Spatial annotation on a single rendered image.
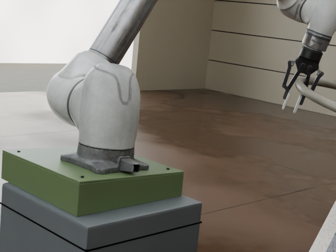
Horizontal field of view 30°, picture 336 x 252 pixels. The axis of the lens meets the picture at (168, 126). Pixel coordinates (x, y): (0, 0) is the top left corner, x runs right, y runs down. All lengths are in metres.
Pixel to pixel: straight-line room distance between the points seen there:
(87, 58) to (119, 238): 0.56
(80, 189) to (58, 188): 0.09
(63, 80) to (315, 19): 0.88
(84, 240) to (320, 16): 1.14
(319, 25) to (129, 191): 0.93
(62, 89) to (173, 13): 8.27
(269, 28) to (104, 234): 8.57
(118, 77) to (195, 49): 8.85
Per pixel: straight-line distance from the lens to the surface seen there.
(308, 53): 2.22
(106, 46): 1.86
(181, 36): 10.21
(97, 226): 1.51
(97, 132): 1.64
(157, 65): 9.91
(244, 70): 10.22
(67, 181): 1.57
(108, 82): 1.64
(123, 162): 1.65
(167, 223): 1.67
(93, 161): 1.66
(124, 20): 1.88
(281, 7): 2.29
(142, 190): 1.67
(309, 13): 2.23
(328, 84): 2.43
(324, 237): 1.99
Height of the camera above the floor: 1.32
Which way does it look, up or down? 11 degrees down
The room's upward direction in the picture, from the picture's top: 6 degrees clockwise
